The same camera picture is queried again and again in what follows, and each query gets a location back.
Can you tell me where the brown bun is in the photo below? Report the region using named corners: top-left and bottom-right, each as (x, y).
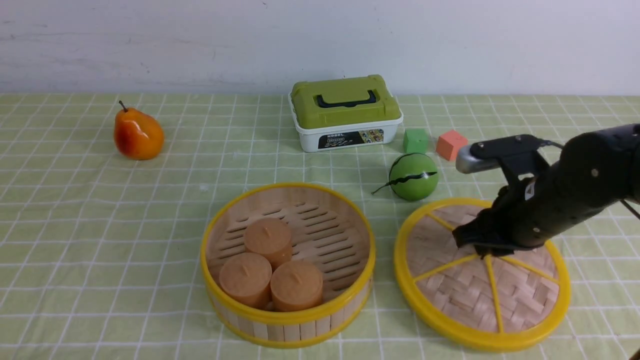
top-left (243, 218), bottom-right (293, 271)
top-left (219, 252), bottom-right (273, 309)
top-left (270, 260), bottom-right (323, 312)

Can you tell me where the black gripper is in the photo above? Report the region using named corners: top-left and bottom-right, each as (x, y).
top-left (452, 177), bottom-right (570, 256)

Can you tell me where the green checkered tablecloth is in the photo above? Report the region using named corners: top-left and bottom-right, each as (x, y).
top-left (0, 93), bottom-right (639, 360)

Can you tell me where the brown bun front left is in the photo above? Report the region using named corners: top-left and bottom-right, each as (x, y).
top-left (219, 252), bottom-right (273, 309)

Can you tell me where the green lidded storage box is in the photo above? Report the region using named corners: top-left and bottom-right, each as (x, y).
top-left (288, 74), bottom-right (403, 153)

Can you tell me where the yellow rimmed bamboo steamer basket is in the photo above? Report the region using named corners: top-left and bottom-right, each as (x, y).
top-left (199, 182), bottom-right (376, 348)

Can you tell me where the pink foam cube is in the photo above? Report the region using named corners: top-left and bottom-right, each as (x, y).
top-left (435, 129), bottom-right (469, 162)

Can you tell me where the green toy watermelon ball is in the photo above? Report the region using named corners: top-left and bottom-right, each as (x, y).
top-left (371, 152), bottom-right (440, 202)

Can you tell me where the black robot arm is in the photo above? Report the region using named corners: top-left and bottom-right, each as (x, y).
top-left (452, 124), bottom-right (639, 256)

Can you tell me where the brown bun front right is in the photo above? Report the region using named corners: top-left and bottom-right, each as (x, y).
top-left (270, 260), bottom-right (323, 312)

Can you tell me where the yellow rimmed bamboo steamer lid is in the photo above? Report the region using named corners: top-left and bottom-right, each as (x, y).
top-left (393, 197), bottom-right (572, 353)

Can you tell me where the green foam cube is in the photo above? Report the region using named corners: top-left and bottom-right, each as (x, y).
top-left (402, 128), bottom-right (430, 154)

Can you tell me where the brown bun back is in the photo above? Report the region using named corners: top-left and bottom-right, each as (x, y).
top-left (243, 218), bottom-right (293, 271)

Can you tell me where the orange toy pear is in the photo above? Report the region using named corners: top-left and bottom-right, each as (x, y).
top-left (113, 100), bottom-right (165, 161)

